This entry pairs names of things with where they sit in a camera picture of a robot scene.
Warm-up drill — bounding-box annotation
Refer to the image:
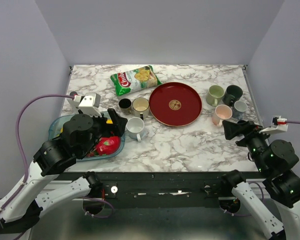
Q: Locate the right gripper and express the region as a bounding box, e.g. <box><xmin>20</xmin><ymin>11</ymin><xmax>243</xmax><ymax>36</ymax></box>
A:
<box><xmin>222</xmin><ymin>118</ymin><xmax>275</xmax><ymax>174</ymax></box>

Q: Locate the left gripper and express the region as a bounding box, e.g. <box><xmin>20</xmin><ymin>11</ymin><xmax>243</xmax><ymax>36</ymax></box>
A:
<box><xmin>79</xmin><ymin>108</ymin><xmax>129</xmax><ymax>157</ymax></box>

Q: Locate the light blue mug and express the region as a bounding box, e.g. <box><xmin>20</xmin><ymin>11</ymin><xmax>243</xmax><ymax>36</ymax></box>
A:
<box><xmin>126</xmin><ymin>117</ymin><xmax>147</xmax><ymax>143</ymax></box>

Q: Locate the brown striped stoneware mug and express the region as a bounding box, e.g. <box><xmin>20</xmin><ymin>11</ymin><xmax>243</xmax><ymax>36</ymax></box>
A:
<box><xmin>118</xmin><ymin>98</ymin><xmax>132</xmax><ymax>115</ymax></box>

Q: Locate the pink mug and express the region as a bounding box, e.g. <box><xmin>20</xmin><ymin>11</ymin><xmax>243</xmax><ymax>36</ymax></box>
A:
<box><xmin>211</xmin><ymin>104</ymin><xmax>233</xmax><ymax>127</ymax></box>

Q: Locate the grey-blue textured mug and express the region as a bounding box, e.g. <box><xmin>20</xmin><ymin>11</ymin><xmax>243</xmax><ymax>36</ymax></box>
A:
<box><xmin>232</xmin><ymin>100</ymin><xmax>248</xmax><ymax>120</ymax></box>

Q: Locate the cream mug black handle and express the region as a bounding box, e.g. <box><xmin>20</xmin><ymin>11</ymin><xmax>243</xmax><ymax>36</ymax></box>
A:
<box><xmin>132</xmin><ymin>97</ymin><xmax>150</xmax><ymax>120</ymax></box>

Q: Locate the dark teal mug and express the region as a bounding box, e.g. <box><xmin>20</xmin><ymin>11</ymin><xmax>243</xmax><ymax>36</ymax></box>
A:
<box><xmin>223</xmin><ymin>85</ymin><xmax>243</xmax><ymax>107</ymax></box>

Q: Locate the light green mug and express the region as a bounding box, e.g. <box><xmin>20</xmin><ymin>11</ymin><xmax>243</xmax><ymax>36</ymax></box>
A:
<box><xmin>205</xmin><ymin>85</ymin><xmax>225</xmax><ymax>107</ymax></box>

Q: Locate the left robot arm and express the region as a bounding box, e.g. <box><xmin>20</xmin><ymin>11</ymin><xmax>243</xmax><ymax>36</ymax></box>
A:
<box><xmin>0</xmin><ymin>108</ymin><xmax>128</xmax><ymax>234</ymax></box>

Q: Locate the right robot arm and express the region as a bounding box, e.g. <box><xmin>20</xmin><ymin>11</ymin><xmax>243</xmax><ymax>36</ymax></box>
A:
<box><xmin>220</xmin><ymin>116</ymin><xmax>300</xmax><ymax>240</ymax></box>

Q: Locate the red dragon fruit toy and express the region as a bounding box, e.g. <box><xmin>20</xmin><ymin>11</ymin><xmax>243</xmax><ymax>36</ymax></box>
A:
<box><xmin>86</xmin><ymin>136</ymin><xmax>121</xmax><ymax>158</ymax></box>

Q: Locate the green chips bag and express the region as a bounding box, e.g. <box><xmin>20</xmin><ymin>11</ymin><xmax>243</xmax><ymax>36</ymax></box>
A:
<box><xmin>110</xmin><ymin>65</ymin><xmax>162</xmax><ymax>97</ymax></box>

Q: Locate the white bottle black cap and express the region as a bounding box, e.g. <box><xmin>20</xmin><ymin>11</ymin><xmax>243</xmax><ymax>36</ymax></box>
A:
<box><xmin>67</xmin><ymin>91</ymin><xmax>81</xmax><ymax>113</ymax></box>

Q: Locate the round red lacquer tray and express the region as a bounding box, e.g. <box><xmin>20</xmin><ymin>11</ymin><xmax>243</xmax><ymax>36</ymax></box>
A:
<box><xmin>149</xmin><ymin>82</ymin><xmax>203</xmax><ymax>127</ymax></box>

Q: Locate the clear blue fruit container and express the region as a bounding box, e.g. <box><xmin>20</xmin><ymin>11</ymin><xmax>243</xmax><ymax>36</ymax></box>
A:
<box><xmin>48</xmin><ymin>114</ymin><xmax>126</xmax><ymax>162</ymax></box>

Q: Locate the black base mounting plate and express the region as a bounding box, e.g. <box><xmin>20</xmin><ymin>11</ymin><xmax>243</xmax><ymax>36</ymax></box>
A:
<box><xmin>52</xmin><ymin>171</ymin><xmax>273</xmax><ymax>210</ymax></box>

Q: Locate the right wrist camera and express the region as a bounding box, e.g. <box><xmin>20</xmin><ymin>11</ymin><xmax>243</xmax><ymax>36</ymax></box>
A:
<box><xmin>259</xmin><ymin>115</ymin><xmax>288</xmax><ymax>135</ymax></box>

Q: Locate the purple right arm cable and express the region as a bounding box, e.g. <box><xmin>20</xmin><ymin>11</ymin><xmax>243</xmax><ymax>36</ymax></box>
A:
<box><xmin>223</xmin><ymin>119</ymin><xmax>300</xmax><ymax>240</ymax></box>

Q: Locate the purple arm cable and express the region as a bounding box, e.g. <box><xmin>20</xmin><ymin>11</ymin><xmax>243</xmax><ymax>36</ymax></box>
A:
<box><xmin>223</xmin><ymin>119</ymin><xmax>300</xmax><ymax>240</ymax></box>
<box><xmin>0</xmin><ymin>93</ymin><xmax>115</xmax><ymax>240</ymax></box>

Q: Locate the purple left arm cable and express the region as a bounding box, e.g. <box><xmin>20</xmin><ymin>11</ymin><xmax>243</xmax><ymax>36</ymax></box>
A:
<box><xmin>0</xmin><ymin>93</ymin><xmax>115</xmax><ymax>240</ymax></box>

